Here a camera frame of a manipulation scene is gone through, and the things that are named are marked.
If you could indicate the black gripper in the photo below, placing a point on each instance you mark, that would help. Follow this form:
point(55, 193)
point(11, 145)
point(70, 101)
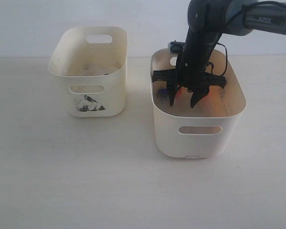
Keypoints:
point(190, 69)

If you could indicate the orange cap tube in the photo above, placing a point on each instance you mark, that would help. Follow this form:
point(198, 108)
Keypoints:
point(212, 102)
point(178, 93)

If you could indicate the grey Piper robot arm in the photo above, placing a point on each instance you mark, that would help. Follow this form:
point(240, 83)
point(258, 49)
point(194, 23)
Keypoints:
point(208, 20)

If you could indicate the cream plastic bin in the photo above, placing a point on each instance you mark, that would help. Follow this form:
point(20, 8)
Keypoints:
point(185, 132)
point(81, 58)

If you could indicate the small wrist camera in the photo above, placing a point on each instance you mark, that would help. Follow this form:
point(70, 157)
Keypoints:
point(176, 47)

